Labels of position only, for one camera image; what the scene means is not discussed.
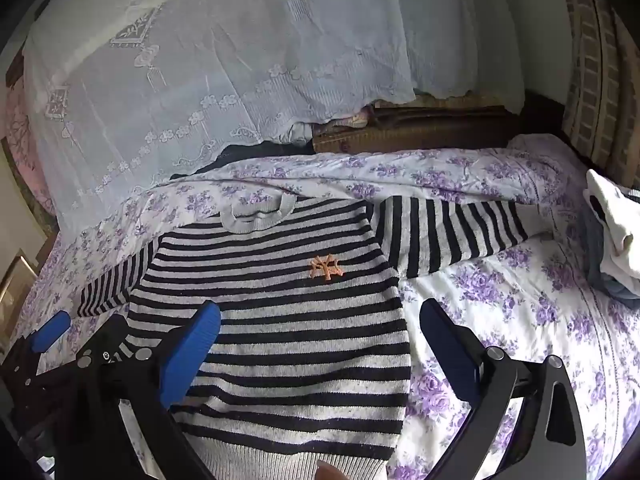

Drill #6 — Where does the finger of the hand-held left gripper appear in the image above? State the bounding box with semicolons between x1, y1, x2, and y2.
0;309;81;413

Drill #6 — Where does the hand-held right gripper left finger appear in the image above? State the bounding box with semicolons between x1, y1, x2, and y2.
55;300;222;480

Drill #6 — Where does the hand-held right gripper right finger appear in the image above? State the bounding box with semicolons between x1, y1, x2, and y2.
419;297;587;480

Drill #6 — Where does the black white striped sweater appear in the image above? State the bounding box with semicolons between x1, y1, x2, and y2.
76;194;531;480

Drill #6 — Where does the purple floral bed sheet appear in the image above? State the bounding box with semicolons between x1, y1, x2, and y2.
10;132;640;480

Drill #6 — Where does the grey blue garment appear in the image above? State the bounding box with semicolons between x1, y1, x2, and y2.
582;195;640;302

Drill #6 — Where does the pink floral fabric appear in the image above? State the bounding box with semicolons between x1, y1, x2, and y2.
0;80;57;216

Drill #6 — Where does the white garment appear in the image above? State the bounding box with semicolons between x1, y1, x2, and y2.
584;169;640;283

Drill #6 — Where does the dark blue cloth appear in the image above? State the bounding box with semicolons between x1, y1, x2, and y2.
170;141;316;180

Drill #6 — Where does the brown woven mat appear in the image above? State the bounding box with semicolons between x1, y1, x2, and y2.
312;102;523;155

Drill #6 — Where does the pale grey crumpled cloth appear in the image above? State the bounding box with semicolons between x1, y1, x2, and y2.
277;121;315;147

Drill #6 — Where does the pink patterned cloth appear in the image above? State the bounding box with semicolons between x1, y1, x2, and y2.
327;111;373;130

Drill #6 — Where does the white lace cover cloth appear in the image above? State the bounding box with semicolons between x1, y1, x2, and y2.
22;0;526;233

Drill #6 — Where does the beige checked cushion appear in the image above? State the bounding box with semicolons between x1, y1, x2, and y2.
559;0;640;190

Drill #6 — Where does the wooden picture frame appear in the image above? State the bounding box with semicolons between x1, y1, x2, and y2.
0;254;40;322

